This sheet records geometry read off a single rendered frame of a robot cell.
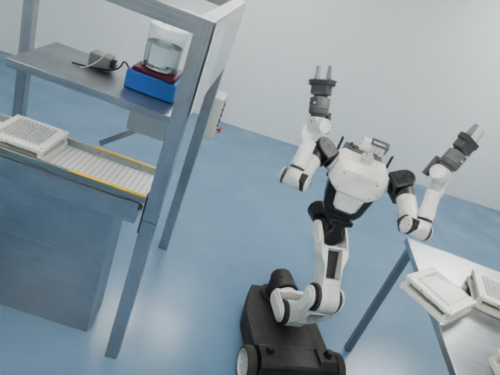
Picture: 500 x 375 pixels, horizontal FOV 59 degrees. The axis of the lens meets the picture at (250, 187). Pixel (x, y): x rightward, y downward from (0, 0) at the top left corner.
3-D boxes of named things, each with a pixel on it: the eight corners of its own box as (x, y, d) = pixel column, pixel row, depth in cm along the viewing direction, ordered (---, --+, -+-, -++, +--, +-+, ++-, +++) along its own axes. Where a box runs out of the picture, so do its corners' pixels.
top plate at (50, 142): (68, 135, 206) (69, 132, 205) (42, 155, 184) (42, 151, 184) (17, 117, 205) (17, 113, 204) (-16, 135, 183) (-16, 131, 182)
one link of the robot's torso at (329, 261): (300, 309, 228) (309, 220, 239) (330, 312, 234) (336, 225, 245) (315, 312, 214) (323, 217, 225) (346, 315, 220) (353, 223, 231)
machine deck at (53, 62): (189, 100, 199) (191, 91, 197) (167, 126, 165) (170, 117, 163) (55, 50, 195) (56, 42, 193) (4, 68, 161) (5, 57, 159)
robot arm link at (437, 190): (448, 167, 191) (438, 196, 190) (451, 173, 199) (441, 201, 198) (433, 164, 195) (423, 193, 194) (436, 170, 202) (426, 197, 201)
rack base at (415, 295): (469, 312, 203) (472, 309, 202) (443, 326, 187) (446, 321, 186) (425, 277, 218) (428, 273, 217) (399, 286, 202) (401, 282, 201)
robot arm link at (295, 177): (296, 140, 195) (277, 180, 194) (317, 148, 191) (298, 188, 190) (300, 146, 205) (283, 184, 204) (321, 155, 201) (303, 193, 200)
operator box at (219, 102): (216, 131, 285) (228, 93, 273) (211, 140, 270) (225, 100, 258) (207, 127, 285) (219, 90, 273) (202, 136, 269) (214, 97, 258)
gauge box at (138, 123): (178, 137, 207) (190, 97, 198) (172, 145, 198) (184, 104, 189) (133, 120, 206) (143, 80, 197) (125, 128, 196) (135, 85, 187)
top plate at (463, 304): (475, 305, 201) (477, 301, 200) (449, 318, 185) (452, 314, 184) (431, 268, 216) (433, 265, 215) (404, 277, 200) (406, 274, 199)
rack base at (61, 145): (67, 145, 209) (68, 140, 207) (41, 166, 187) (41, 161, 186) (15, 127, 207) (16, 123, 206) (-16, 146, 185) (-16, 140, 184)
